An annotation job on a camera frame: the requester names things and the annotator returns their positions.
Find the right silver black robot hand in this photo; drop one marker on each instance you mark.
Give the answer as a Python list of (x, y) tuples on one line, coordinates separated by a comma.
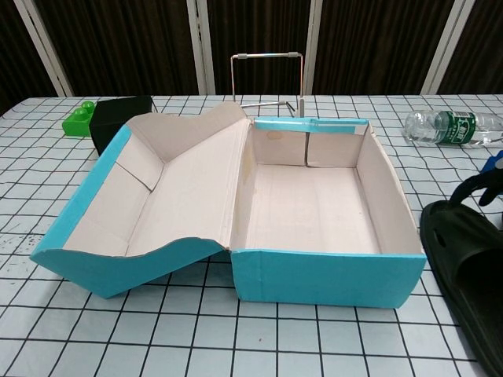
[(491, 184)]

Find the black rubber slipper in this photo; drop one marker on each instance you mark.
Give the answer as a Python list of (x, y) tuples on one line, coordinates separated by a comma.
[(452, 243)]

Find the blue cardboard shoebox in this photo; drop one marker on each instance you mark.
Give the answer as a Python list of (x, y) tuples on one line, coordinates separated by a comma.
[(314, 282)]

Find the grid-pattern tablecloth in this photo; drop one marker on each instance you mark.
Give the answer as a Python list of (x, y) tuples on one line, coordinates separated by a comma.
[(196, 337)]

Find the small black box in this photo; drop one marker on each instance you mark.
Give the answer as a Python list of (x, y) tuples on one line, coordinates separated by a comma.
[(114, 114)]

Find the blue toy brick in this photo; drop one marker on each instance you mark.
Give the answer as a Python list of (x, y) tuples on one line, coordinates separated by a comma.
[(491, 165)]

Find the clear plastic water bottle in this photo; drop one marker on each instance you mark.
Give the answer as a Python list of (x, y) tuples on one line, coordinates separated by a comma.
[(456, 127)]

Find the dark pleated partition panel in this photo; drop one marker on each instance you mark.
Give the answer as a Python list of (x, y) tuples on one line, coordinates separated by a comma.
[(259, 27), (483, 47), (15, 59), (377, 47), (125, 47)]

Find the green toy brick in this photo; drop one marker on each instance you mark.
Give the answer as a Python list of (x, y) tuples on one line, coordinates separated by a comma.
[(76, 123)]

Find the white partition frame post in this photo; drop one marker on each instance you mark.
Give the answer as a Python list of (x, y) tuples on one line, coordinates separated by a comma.
[(314, 47), (200, 47), (448, 43), (43, 43)]

